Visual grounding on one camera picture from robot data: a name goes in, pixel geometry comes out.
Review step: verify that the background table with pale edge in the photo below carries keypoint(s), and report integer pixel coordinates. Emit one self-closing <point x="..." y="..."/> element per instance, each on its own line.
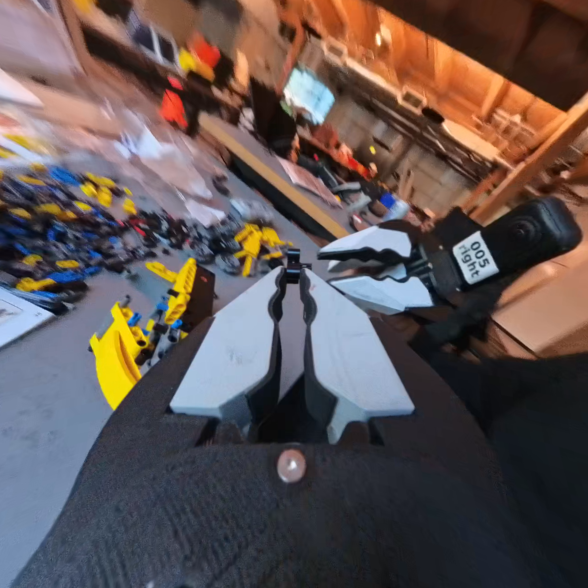
<point x="275" y="177"/>

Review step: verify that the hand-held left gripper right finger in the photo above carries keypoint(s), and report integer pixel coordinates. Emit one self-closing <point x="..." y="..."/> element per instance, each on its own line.
<point x="353" y="363"/>

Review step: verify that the orange plastic object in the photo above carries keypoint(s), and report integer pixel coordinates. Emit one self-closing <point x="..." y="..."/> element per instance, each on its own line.
<point x="174" y="108"/>

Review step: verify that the small yellow beam piece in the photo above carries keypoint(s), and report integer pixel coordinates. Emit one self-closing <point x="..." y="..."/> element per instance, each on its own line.
<point x="160" y="271"/>

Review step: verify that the yellow beam assembly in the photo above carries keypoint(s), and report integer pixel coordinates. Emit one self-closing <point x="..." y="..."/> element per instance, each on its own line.
<point x="252" y="241"/>

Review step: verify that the yellow grey toy vehicle model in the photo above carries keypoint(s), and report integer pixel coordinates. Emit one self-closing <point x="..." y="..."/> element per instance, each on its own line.
<point x="115" y="363"/>

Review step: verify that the paper instruction sheet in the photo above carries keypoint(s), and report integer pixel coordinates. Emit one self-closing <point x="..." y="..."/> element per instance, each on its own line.
<point x="312" y="179"/>

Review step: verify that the clear plastic bag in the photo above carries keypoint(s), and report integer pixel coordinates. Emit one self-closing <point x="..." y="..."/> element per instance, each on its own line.
<point x="156" y="160"/>

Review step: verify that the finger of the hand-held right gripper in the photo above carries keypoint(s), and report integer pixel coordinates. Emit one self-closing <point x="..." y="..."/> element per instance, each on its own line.
<point x="376" y="241"/>
<point x="390" y="294"/>

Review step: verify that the black connector piece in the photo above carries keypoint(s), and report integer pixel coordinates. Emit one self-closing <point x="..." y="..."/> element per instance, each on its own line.
<point x="292" y="271"/>

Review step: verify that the person's black clothed body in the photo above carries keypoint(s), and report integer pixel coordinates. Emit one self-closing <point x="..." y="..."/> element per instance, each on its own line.
<point x="528" y="436"/>

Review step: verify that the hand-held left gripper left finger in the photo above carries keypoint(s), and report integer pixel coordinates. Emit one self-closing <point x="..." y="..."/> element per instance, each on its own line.
<point x="229" y="358"/>

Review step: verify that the bright monitor screen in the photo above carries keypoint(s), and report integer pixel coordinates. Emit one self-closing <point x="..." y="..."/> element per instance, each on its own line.
<point x="307" y="94"/>

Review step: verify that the open instruction booklet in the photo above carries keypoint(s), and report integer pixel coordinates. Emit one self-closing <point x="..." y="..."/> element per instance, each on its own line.
<point x="23" y="321"/>

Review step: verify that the pile of small building parts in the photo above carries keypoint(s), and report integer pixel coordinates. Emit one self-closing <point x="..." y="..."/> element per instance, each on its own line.
<point x="69" y="229"/>

